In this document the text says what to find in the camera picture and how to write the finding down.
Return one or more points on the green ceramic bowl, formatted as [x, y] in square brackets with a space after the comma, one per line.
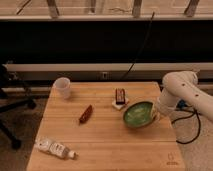
[139, 114]

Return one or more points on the white square coaster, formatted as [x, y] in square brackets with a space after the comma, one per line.
[120, 106]

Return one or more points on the wall power outlet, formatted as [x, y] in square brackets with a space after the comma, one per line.
[104, 75]

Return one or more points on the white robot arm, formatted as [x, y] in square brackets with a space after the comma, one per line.
[183, 86]

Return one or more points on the white plastic bottle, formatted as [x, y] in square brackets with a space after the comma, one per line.
[54, 148]

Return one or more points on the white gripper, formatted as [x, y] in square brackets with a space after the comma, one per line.
[155, 113]

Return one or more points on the brown chocolate bar block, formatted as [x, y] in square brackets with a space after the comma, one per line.
[120, 96]

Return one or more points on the translucent plastic cup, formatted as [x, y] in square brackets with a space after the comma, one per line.
[62, 85]

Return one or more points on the red-brown sausage toy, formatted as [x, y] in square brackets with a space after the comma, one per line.
[86, 115]

